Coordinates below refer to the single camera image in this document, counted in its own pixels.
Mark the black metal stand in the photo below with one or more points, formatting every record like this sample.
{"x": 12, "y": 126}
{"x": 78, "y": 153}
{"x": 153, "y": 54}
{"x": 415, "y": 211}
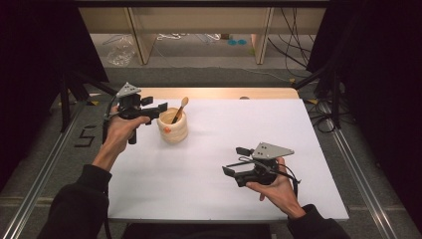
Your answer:
{"x": 335, "y": 99}
{"x": 66, "y": 99}

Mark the cream ringed brush holder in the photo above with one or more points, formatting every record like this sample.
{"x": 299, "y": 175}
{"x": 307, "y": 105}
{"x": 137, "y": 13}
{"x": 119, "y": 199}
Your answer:
{"x": 175, "y": 132}

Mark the person's left hand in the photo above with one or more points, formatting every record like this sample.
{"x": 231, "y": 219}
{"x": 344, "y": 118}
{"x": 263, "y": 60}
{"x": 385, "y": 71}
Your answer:
{"x": 116, "y": 132}

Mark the black curtain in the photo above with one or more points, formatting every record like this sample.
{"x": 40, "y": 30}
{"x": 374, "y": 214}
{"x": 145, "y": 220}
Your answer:
{"x": 381, "y": 99}
{"x": 40, "y": 66}

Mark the beige desk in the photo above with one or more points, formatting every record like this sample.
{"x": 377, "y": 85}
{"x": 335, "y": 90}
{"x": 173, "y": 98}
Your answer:
{"x": 199, "y": 20}

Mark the blue disc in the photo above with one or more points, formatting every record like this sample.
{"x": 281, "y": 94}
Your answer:
{"x": 232, "y": 42}
{"x": 242, "y": 42}

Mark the wooden spoon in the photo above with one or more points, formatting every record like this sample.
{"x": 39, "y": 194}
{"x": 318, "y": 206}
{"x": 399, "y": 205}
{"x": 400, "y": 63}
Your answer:
{"x": 184, "y": 101}

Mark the aluminium rail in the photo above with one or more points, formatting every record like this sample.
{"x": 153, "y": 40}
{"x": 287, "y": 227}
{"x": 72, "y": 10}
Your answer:
{"x": 36, "y": 186}
{"x": 361, "y": 186}

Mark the white table mat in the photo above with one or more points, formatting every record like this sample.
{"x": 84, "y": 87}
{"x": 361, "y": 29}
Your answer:
{"x": 205, "y": 172}

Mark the thin makeup brush round head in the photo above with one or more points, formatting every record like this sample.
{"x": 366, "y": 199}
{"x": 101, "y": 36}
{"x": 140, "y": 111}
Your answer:
{"x": 236, "y": 163}

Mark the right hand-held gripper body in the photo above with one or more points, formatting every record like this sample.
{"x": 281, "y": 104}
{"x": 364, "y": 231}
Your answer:
{"x": 265, "y": 166}

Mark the person's right hand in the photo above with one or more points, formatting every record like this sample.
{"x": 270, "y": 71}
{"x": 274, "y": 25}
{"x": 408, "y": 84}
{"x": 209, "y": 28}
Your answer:
{"x": 278, "y": 192}

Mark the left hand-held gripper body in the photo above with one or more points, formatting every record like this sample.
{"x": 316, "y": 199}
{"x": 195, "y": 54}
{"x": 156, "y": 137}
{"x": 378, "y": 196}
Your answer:
{"x": 131, "y": 106}

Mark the clear plastic bag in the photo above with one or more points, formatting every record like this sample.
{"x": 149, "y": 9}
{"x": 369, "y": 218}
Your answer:
{"x": 121, "y": 53}

